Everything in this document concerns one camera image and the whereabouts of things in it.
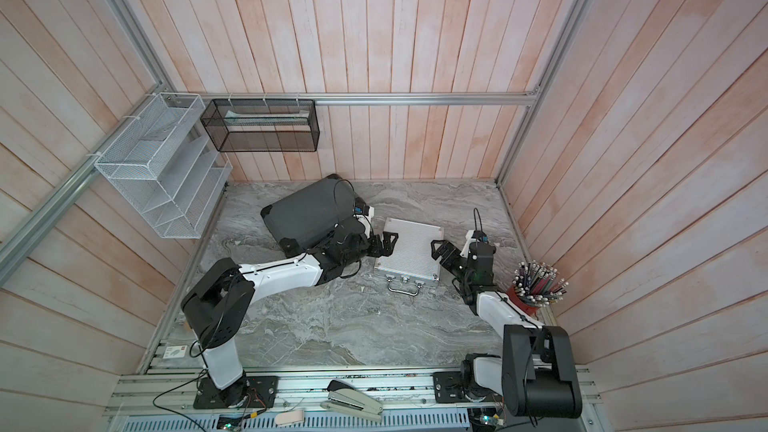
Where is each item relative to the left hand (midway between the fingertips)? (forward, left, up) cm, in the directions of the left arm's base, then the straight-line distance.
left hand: (386, 239), depth 88 cm
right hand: (0, -17, -4) cm, 17 cm away
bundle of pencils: (-15, -40, +2) cm, 43 cm away
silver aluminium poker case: (-4, -8, -8) cm, 12 cm away
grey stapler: (-40, +10, -11) cm, 42 cm away
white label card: (-29, +58, -12) cm, 66 cm away
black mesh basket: (+41, +44, +12) cm, 62 cm away
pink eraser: (-43, +23, -10) cm, 50 cm away
